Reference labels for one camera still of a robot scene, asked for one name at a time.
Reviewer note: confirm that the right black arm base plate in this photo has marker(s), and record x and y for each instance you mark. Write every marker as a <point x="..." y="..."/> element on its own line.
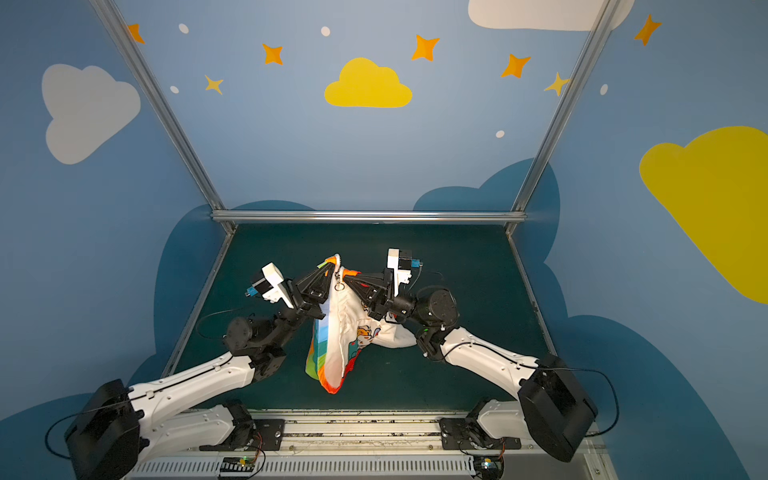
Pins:
<point x="465" y="434"/>

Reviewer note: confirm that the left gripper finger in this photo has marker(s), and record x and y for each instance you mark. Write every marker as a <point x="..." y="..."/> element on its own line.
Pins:
<point x="318" y="284"/>
<point x="300" y="284"/>

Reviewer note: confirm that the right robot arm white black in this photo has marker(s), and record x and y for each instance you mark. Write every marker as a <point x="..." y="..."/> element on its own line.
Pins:
<point x="547" y="406"/>

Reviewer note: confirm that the slanted aluminium post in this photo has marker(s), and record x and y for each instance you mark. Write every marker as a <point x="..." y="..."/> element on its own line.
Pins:
<point x="113" y="21"/>
<point x="583" y="68"/>

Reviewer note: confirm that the left slanted aluminium post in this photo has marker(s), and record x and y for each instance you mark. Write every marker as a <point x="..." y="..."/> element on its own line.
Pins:
<point x="113" y="21"/>

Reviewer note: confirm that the table edge rail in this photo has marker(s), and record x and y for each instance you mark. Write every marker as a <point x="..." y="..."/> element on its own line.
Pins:
<point x="188" y="268"/>
<point x="509" y="232"/>

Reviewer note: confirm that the front aluminium rail frame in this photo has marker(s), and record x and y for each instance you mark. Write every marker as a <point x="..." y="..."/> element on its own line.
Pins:
<point x="319" y="444"/>

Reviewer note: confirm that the right side table edge rail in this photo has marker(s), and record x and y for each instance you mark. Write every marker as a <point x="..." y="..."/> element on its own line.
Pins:
<point x="509" y="232"/>

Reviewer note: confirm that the back horizontal aluminium rail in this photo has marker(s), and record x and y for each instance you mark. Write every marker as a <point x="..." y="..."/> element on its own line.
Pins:
<point x="366" y="217"/>

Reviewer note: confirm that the right slanted aluminium post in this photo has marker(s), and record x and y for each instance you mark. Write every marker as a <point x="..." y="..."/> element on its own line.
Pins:
<point x="583" y="68"/>

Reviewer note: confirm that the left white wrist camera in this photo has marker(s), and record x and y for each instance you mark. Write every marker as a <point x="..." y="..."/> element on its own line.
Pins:
<point x="271" y="286"/>

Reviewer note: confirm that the right small black connector box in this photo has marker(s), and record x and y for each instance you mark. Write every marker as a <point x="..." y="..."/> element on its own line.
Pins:
<point x="487" y="468"/>

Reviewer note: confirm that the left side table edge rail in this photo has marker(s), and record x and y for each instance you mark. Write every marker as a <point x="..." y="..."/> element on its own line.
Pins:
<point x="188" y="268"/>

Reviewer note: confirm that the left small circuit board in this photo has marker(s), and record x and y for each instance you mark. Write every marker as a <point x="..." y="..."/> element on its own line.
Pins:
<point x="237" y="467"/>

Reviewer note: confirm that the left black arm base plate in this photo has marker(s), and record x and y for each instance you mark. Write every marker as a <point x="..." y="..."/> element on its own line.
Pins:
<point x="263" y="434"/>

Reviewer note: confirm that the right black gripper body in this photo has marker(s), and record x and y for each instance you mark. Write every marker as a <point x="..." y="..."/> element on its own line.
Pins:
<point x="381" y="296"/>

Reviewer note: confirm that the rainbow and white kids jacket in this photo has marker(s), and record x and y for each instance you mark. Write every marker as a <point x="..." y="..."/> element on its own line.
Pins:
<point x="345" y="330"/>

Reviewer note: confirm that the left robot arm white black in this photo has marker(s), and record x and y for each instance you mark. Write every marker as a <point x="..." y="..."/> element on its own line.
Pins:
<point x="121" y="427"/>

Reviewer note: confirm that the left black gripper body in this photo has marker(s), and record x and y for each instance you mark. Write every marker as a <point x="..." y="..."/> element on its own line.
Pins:
<point x="300" y="294"/>

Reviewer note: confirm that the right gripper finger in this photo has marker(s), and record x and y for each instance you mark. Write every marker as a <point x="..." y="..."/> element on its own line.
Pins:
<point x="366" y="280"/>
<point x="365" y="295"/>

